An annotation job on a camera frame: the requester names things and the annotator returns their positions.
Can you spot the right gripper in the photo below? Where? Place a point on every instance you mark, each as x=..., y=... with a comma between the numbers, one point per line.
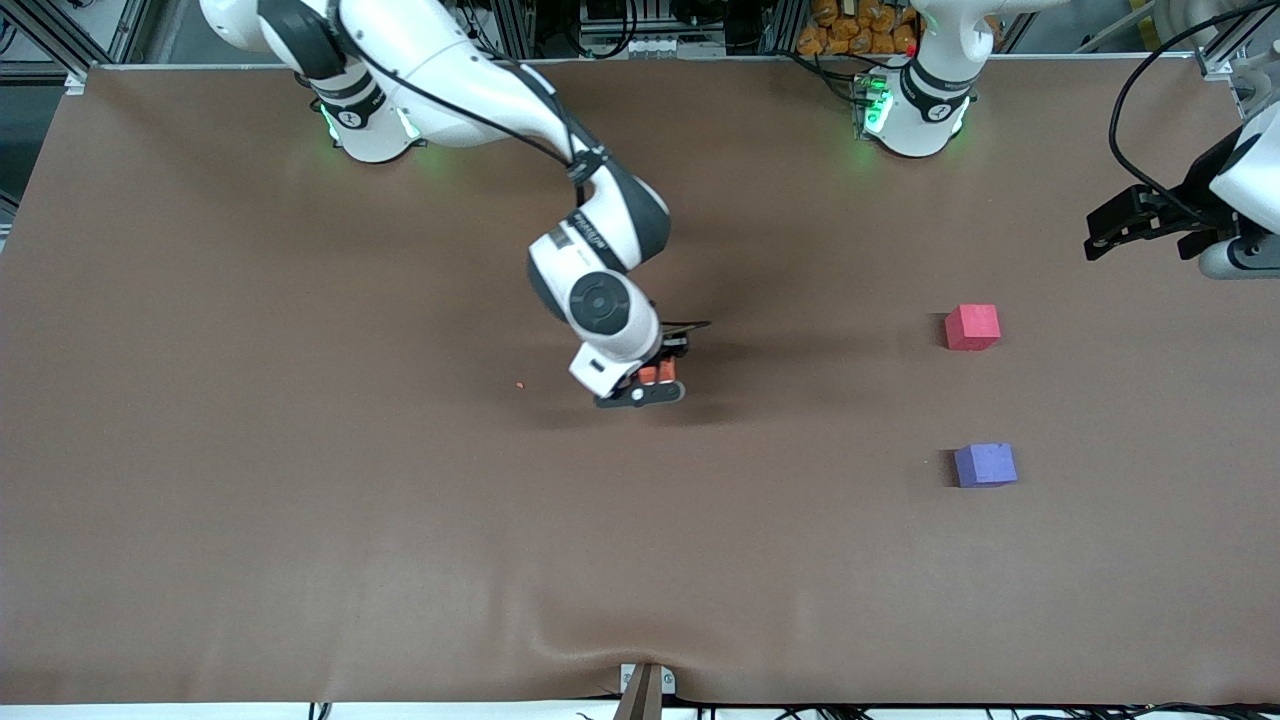
x=672, y=347

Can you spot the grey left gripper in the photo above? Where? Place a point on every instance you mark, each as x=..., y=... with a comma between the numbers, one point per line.
x=1193, y=197

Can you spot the orange foam block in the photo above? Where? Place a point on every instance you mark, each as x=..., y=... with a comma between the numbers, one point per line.
x=667, y=374

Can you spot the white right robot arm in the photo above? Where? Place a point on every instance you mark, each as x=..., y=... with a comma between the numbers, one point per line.
x=450, y=70

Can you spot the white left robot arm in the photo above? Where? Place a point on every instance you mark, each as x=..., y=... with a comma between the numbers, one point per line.
x=930, y=110

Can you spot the red foam block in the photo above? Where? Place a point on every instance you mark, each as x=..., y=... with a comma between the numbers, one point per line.
x=972, y=327

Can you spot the purple foam block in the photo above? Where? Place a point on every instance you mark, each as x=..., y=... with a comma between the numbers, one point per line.
x=985, y=465

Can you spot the orange snack packets bag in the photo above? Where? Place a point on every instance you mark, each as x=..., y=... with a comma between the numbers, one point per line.
x=860, y=28

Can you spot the brown table mat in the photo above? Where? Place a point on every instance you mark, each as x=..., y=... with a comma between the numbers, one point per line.
x=300, y=500

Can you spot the aluminium frame profile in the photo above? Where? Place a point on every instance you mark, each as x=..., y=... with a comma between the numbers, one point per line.
x=60, y=40
x=1240, y=70

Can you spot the metal table edge bracket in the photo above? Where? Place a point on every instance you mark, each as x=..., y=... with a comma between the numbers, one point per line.
x=647, y=690

